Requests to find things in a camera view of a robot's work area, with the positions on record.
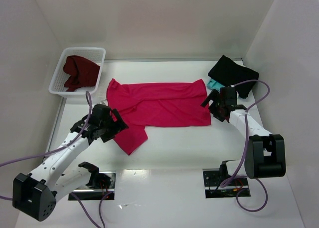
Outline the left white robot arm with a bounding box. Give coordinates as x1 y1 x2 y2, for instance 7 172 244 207
12 104 128 222

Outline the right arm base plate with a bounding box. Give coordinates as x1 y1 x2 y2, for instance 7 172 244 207
203 169 251 199

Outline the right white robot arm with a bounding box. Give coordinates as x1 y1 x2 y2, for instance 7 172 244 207
201 87 286 188

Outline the teal folded t shirt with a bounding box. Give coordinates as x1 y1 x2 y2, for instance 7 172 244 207
206 79 224 92

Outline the black folded t shirt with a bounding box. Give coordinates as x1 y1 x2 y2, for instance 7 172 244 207
208 55 259 87

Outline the pink t shirt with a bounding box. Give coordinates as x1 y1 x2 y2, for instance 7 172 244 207
106 79 211 155

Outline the dark red t shirt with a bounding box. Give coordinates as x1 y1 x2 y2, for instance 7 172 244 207
63 55 100 92

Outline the white plastic basket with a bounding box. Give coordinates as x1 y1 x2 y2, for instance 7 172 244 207
49 47 106 98

